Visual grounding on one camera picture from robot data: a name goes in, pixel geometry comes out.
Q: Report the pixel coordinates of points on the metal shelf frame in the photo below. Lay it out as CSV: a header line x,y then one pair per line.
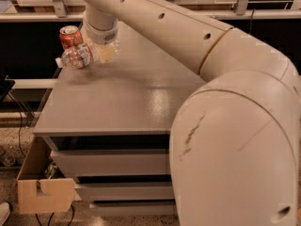
x,y
71,10

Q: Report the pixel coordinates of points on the grey drawer cabinet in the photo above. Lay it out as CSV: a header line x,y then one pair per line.
x,y
108,127

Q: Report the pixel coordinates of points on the orange soda can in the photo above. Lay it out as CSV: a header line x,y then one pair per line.
x,y
70,36

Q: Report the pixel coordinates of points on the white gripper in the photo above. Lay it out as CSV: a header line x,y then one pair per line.
x,y
101,36

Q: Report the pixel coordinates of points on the cardboard box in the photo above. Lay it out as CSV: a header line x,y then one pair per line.
x,y
36,193

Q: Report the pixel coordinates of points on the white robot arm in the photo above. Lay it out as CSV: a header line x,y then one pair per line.
x,y
234,143

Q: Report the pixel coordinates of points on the clear plastic water bottle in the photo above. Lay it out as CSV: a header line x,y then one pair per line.
x,y
82,55

